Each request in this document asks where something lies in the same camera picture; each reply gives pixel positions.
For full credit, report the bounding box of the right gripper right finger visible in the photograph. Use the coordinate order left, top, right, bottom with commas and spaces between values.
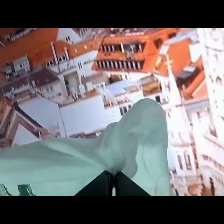
114, 171, 151, 197

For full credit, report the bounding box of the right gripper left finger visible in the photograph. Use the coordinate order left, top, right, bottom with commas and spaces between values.
74, 170, 114, 197

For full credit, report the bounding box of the pale green garment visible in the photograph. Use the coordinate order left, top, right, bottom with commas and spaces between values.
0, 98, 172, 197

